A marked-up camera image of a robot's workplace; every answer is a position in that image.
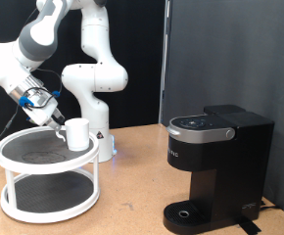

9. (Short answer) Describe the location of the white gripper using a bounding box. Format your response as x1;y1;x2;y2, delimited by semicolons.
25;90;66;132

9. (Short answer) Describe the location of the white plastic mug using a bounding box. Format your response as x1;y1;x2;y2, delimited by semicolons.
55;117;91;152

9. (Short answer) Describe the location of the silver keurig lid handle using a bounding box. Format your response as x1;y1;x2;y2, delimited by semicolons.
166;114;237;145

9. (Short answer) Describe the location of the black keurig coffee machine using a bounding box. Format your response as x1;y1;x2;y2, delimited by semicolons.
163;104;275;235

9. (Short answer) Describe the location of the white two-tier turntable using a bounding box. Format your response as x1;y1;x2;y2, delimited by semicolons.
0;125;101;224

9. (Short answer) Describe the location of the grey metal pole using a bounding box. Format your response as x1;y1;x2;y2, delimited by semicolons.
157;0;173;125

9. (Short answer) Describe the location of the black tape strip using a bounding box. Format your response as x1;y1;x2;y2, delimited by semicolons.
236;218;262;235

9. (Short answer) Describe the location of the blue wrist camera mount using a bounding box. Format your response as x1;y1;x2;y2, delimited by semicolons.
18;96;35;109

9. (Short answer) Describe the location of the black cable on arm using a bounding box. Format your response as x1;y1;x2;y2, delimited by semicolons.
21;68;64;110

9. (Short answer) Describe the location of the long black hanging cable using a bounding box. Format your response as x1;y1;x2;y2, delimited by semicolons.
0;103;21;155

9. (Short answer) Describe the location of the black keurig power cord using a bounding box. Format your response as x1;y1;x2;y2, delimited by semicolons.
259;199;282;212

